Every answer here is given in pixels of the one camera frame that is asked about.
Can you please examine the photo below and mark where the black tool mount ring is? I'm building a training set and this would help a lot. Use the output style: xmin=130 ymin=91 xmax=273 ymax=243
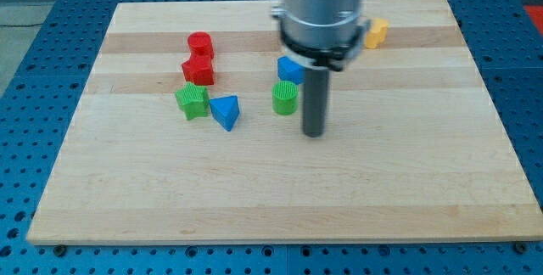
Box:
xmin=279 ymin=20 xmax=370 ymax=72

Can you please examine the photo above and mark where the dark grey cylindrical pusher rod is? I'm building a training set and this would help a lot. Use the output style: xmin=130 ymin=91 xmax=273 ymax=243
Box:
xmin=302 ymin=69 xmax=329 ymax=138

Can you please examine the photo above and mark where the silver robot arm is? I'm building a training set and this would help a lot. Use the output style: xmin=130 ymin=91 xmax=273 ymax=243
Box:
xmin=271 ymin=0 xmax=369 ymax=138

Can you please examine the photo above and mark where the yellow heart block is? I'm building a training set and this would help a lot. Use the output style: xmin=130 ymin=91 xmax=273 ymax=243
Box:
xmin=364 ymin=18 xmax=389 ymax=49

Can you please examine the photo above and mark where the green cylinder block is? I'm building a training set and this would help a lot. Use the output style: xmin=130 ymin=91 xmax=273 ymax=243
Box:
xmin=271 ymin=81 xmax=299 ymax=115

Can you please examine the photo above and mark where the blue cube block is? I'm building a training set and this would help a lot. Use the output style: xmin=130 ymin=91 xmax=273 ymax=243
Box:
xmin=277 ymin=56 xmax=305 ymax=85

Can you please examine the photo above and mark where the blue triangle block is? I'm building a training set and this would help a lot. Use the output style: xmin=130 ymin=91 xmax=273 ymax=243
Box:
xmin=210 ymin=95 xmax=240 ymax=132

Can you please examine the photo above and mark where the red star block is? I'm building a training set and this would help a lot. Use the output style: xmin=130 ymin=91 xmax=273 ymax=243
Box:
xmin=181 ymin=54 xmax=214 ymax=86

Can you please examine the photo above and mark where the red cylinder block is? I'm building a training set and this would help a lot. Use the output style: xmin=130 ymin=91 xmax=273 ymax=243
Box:
xmin=188 ymin=31 xmax=215 ymax=59

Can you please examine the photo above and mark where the green star block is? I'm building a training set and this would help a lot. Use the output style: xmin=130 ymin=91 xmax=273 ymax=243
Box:
xmin=175 ymin=81 xmax=210 ymax=121

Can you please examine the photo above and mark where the wooden board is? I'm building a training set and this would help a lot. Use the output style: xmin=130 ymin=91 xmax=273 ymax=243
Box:
xmin=26 ymin=0 xmax=542 ymax=245

